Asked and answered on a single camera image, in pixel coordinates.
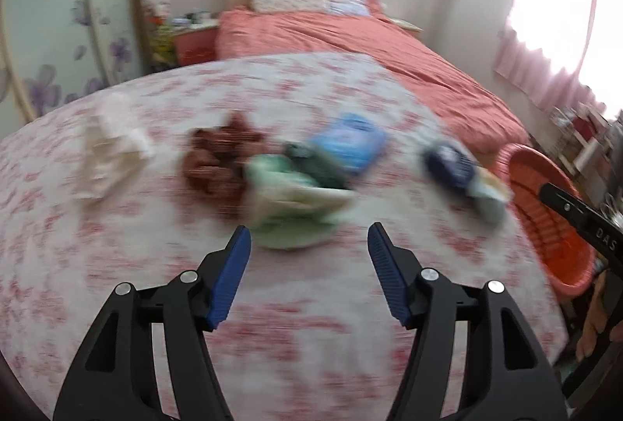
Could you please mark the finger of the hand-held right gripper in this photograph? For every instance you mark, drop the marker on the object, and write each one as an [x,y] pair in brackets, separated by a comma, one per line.
[564,204]

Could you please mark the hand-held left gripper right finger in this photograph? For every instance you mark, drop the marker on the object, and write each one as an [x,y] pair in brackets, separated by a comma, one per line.
[389,275]

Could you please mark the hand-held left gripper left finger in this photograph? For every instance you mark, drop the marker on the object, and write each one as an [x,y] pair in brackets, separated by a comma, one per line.
[231,275]

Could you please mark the orange plastic basket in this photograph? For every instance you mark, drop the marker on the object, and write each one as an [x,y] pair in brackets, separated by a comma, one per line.
[545,226]

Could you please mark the beige blue packet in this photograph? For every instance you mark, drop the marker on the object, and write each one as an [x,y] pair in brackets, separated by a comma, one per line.
[491,199]

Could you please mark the green white garment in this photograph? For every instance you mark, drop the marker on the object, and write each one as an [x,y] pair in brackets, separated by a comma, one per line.
[287,202]

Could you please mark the dark blue sock pair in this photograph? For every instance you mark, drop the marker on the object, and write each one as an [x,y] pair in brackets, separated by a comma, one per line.
[448,165]

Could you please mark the dark green packet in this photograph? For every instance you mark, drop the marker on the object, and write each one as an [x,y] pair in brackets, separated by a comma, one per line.
[316,165]

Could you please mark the blue garment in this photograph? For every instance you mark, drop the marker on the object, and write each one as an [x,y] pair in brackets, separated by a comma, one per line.
[353,141]

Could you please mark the person's right hand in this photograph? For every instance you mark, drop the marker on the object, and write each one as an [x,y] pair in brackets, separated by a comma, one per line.
[591,319]

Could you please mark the floral tablecloth table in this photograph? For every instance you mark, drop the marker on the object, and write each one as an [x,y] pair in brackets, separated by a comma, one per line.
[121,280]

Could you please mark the pink curtain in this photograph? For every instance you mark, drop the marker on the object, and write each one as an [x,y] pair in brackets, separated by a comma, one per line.
[550,60]

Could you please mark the bed with pink cover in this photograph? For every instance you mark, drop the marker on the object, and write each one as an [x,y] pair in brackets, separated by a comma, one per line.
[365,56]

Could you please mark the pink nightstand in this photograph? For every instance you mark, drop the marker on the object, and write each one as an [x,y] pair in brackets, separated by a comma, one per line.
[406,25]
[194,43]

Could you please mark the yellow plush toy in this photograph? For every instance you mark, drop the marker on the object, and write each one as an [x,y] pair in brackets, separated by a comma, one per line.
[160,43]

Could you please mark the wardrobe with purple flower doors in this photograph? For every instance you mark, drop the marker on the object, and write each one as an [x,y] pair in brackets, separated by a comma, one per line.
[48,12]

